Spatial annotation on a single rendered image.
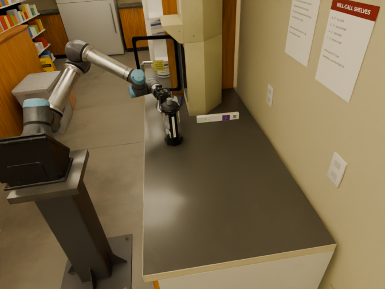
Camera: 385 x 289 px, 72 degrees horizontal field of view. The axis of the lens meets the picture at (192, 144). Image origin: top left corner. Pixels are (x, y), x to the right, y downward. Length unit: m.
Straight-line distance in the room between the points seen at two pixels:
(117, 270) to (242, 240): 1.27
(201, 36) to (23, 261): 2.06
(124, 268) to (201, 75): 1.45
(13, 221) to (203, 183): 2.01
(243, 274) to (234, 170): 0.48
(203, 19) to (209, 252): 1.16
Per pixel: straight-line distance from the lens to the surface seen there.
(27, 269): 2.47
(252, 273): 1.12
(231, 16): 2.00
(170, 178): 1.29
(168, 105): 1.38
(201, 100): 1.72
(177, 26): 1.56
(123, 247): 2.24
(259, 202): 1.19
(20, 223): 2.82
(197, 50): 1.61
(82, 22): 6.67
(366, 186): 0.98
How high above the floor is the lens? 1.81
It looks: 36 degrees down
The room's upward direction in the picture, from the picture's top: 4 degrees counter-clockwise
